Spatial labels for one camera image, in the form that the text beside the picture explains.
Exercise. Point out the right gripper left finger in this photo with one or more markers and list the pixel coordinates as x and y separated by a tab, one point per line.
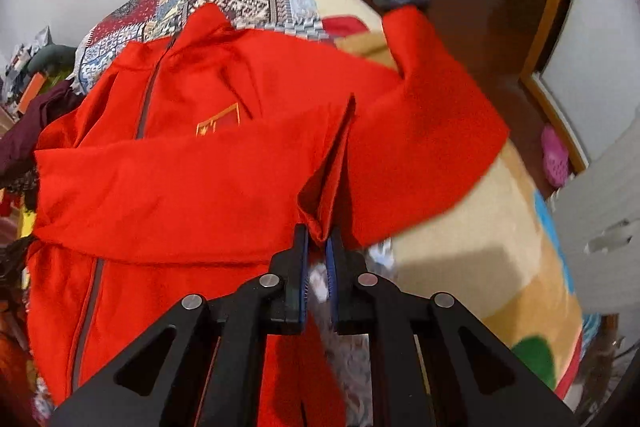
200	364

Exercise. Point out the wooden wardrobe with sliding door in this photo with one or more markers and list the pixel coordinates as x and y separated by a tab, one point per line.
583	69

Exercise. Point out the patchwork patterned quilt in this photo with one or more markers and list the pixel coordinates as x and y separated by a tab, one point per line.
147	20

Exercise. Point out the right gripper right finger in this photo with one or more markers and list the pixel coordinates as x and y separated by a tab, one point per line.
432	362

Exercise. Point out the red zip jacket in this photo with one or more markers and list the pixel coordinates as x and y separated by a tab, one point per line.
194	158

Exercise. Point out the orange box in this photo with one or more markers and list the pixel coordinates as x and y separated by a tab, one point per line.
31	91

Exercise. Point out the maroon folded garment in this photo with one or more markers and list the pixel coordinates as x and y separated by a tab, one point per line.
19	143

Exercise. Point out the grey green plush toy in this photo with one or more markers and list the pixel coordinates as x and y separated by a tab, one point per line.
52	58

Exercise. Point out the pink slipper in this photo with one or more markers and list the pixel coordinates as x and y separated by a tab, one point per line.
555	158

